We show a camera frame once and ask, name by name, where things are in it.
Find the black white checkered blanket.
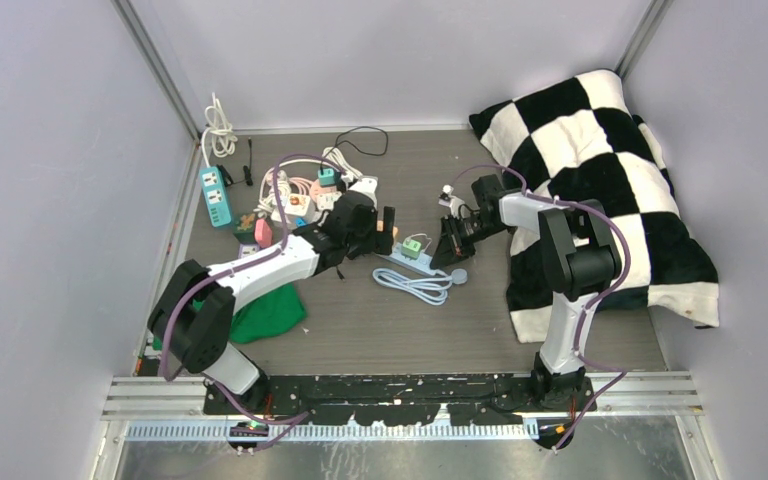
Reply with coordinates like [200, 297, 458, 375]
[469, 69, 720, 328]

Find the orange cube adapter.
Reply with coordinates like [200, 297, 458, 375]
[376, 220, 398, 244]

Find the teal power strip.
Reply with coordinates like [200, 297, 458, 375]
[198, 166, 232, 228]

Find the pink plug adapter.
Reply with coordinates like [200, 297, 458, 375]
[254, 218, 273, 249]

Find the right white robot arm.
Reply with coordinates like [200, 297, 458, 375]
[430, 175, 622, 411]

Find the light blue cable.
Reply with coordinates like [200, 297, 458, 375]
[371, 266, 470, 307]

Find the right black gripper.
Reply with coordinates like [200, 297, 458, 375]
[431, 213, 509, 270]

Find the green patterned adapter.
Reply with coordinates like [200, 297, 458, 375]
[232, 213, 258, 244]

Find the purple socket adapter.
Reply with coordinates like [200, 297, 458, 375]
[238, 244, 262, 259]

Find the green plug adapter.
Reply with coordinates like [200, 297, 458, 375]
[401, 238, 424, 260]

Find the black thin cable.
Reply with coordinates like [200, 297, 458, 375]
[334, 125, 391, 160]

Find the teal small plug adapter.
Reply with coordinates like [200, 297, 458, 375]
[317, 167, 340, 188]

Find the white power strip cable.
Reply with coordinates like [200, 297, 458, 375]
[199, 92, 240, 170]

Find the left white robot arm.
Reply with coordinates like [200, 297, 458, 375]
[147, 191, 396, 414]

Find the green cloth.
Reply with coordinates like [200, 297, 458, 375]
[152, 284, 308, 352]

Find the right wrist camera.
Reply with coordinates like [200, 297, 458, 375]
[438, 185, 464, 218]

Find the white cube socket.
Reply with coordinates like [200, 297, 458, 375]
[282, 193, 316, 224]

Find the light blue power strip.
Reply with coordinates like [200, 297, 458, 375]
[386, 243, 441, 277]

